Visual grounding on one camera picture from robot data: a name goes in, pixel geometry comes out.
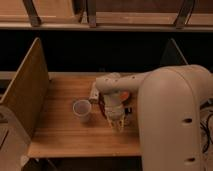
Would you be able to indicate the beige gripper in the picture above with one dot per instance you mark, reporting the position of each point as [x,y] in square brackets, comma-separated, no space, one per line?
[115,112]

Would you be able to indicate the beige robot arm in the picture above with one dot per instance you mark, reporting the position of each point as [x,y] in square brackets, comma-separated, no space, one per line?
[168,112]

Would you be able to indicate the orange round object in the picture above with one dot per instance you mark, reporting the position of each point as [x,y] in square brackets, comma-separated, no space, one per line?
[124,96]

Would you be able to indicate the translucent plastic cup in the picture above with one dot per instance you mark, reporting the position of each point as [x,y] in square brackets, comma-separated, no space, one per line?
[82,109]

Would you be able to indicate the right dark side panel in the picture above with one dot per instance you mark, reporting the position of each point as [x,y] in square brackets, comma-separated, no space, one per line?
[172,55]

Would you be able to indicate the left wooden side panel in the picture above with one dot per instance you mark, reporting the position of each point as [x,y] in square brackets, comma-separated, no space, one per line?
[22,101]

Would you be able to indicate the wooden shelf rail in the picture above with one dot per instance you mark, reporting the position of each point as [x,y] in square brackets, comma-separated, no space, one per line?
[108,15]

